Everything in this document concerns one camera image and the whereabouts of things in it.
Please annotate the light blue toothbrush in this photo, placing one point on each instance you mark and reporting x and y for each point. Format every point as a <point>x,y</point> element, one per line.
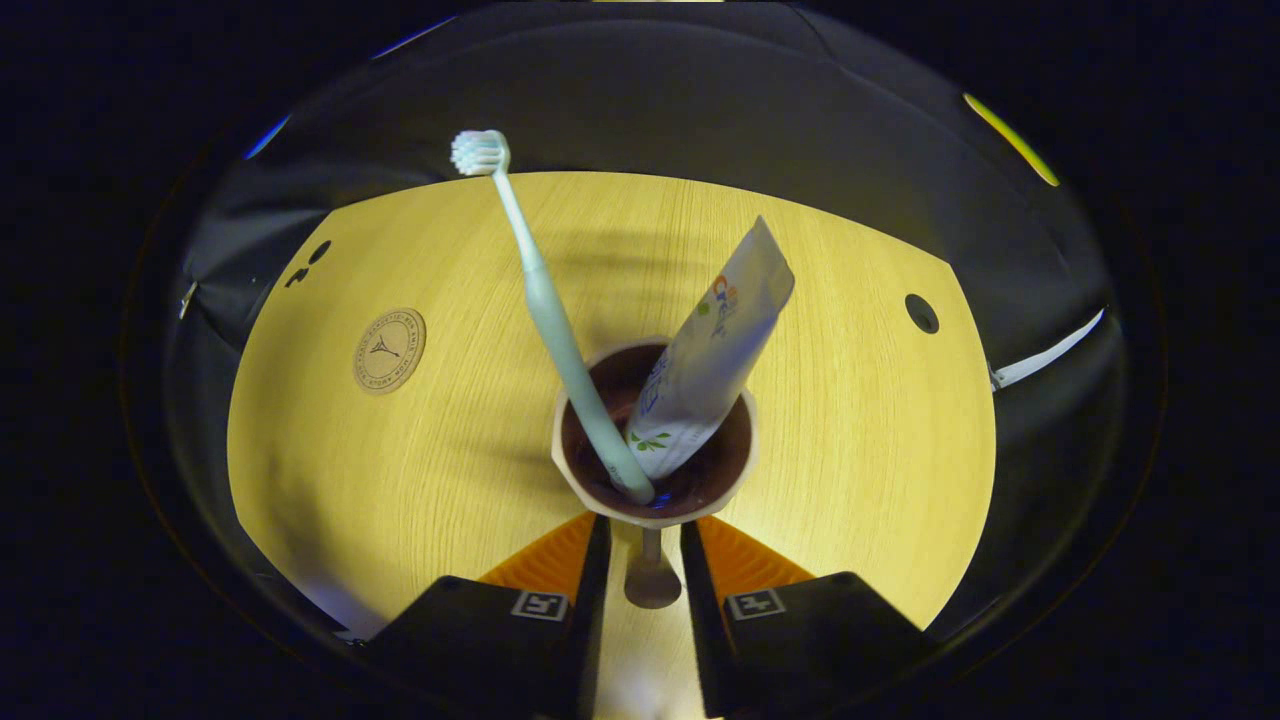
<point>555,320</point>

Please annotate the wooden desktop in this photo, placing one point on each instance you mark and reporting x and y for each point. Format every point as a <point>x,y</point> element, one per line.
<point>850,450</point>

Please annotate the beige cup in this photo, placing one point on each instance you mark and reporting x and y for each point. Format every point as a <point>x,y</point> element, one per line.
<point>700,490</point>

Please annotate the white toothpaste tube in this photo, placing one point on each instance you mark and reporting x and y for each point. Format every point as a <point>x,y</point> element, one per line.
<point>715,340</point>

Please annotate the white strip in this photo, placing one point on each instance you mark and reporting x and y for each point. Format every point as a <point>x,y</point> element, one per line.
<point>1050,352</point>

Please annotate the silver cloth clip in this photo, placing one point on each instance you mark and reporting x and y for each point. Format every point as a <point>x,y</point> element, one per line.
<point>188,300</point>

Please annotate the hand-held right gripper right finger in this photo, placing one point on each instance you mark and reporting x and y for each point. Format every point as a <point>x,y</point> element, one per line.
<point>700,620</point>

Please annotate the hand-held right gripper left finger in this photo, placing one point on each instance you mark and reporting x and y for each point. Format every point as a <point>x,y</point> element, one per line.
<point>590,620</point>

